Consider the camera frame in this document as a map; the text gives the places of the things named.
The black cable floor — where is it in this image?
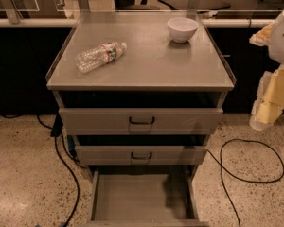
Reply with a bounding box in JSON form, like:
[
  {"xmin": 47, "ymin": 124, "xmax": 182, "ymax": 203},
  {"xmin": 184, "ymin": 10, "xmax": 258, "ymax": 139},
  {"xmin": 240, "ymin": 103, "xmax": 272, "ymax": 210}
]
[
  {"xmin": 0, "ymin": 113, "xmax": 86, "ymax": 227},
  {"xmin": 206, "ymin": 138, "xmax": 284, "ymax": 227}
]

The black cable right floor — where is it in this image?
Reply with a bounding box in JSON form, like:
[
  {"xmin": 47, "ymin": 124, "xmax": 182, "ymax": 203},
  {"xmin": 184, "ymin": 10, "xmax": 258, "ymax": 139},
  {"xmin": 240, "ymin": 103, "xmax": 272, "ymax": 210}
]
[{"xmin": 206, "ymin": 138, "xmax": 284, "ymax": 227}]

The clear plastic water bottle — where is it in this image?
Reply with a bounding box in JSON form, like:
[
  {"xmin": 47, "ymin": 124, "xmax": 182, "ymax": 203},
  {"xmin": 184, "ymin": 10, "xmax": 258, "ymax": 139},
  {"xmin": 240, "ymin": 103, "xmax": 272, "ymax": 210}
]
[{"xmin": 75, "ymin": 42, "xmax": 127, "ymax": 74}]

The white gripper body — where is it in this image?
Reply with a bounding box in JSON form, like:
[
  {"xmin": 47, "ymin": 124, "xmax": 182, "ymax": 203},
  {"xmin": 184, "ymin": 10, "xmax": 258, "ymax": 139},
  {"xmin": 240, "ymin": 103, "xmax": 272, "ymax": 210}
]
[{"xmin": 268, "ymin": 10, "xmax": 284, "ymax": 64}]

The black cable left floor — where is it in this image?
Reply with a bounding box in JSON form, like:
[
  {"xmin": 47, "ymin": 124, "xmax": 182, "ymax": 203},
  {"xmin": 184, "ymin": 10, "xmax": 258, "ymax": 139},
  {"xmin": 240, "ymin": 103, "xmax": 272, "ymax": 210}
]
[{"xmin": 0, "ymin": 113, "xmax": 86, "ymax": 227}]

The white ceramic bowl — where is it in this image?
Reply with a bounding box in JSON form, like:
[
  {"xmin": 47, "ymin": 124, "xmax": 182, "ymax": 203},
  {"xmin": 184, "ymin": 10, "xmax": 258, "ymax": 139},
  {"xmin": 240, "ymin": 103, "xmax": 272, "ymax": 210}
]
[{"xmin": 167, "ymin": 17, "xmax": 199, "ymax": 43}]

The black power adapter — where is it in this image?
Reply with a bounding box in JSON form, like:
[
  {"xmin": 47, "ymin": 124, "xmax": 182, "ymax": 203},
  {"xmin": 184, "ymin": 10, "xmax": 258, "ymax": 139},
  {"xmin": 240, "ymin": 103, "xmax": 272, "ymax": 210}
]
[{"xmin": 50, "ymin": 113, "xmax": 63, "ymax": 137}]

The grey drawer cabinet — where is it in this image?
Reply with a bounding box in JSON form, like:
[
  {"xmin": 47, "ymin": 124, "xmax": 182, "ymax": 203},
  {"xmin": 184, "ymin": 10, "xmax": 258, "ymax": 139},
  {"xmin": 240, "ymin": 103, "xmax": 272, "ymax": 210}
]
[{"xmin": 45, "ymin": 10, "xmax": 238, "ymax": 227}]

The white horizontal rail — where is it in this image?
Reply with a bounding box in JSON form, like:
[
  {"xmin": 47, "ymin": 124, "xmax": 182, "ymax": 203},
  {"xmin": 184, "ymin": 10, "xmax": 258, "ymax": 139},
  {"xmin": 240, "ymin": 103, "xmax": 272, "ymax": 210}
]
[{"xmin": 0, "ymin": 19, "xmax": 275, "ymax": 28}]

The middle grey drawer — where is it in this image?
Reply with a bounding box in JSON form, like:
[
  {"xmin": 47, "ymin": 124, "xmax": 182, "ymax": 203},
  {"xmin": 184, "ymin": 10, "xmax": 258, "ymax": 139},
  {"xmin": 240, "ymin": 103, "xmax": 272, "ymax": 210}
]
[{"xmin": 76, "ymin": 146, "xmax": 206, "ymax": 166}]

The top grey drawer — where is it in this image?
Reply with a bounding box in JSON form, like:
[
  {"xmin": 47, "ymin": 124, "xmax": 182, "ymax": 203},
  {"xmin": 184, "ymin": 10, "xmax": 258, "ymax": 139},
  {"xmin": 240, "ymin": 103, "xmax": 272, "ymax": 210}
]
[{"xmin": 59, "ymin": 108, "xmax": 222, "ymax": 135}]

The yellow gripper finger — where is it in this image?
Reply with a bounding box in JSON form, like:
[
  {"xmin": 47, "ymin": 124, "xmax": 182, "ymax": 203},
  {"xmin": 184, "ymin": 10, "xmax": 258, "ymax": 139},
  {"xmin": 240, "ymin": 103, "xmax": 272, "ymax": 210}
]
[
  {"xmin": 249, "ymin": 23, "xmax": 274, "ymax": 46},
  {"xmin": 249, "ymin": 64, "xmax": 284, "ymax": 131}
]

